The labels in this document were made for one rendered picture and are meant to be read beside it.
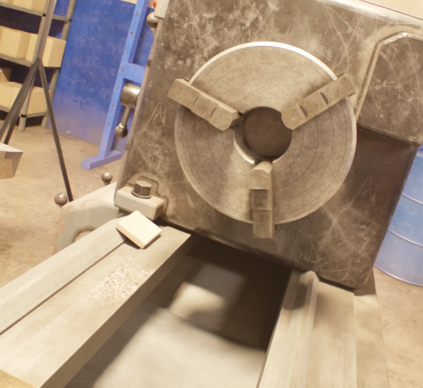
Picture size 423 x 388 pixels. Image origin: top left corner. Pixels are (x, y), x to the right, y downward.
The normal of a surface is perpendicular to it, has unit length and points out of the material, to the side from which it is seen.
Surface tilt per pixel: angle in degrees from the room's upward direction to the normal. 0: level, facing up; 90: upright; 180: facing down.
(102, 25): 90
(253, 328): 0
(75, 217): 90
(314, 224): 90
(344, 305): 0
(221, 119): 90
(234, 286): 0
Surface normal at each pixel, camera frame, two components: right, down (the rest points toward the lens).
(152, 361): 0.32, -0.83
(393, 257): -0.68, -0.03
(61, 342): 0.28, -0.93
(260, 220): -0.22, 0.17
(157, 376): 0.09, -0.75
